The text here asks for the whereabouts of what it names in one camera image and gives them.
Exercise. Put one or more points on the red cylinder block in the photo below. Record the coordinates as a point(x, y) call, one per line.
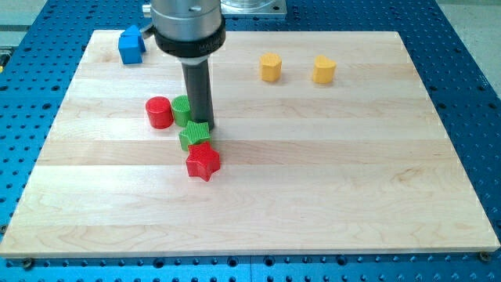
point(159, 112)

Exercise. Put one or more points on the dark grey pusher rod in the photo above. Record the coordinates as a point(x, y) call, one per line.
point(198, 87)

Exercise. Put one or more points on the green star block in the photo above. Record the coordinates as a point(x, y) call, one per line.
point(194, 133)

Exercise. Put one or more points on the red star block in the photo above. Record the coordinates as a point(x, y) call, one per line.
point(202, 161)

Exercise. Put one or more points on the yellow hexagon block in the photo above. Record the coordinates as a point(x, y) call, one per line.
point(270, 67)

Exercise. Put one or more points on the wooden board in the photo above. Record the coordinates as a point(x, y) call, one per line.
point(359, 165)

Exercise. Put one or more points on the green cylinder block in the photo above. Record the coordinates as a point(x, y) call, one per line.
point(181, 110)

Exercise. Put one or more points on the yellow heart block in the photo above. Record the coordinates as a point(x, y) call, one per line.
point(323, 70)

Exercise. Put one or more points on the blue cube block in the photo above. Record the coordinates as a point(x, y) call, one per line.
point(129, 49)

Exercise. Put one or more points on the blue pentagon block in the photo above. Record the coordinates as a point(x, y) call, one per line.
point(133, 31)

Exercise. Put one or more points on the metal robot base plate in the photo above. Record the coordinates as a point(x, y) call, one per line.
point(254, 8)

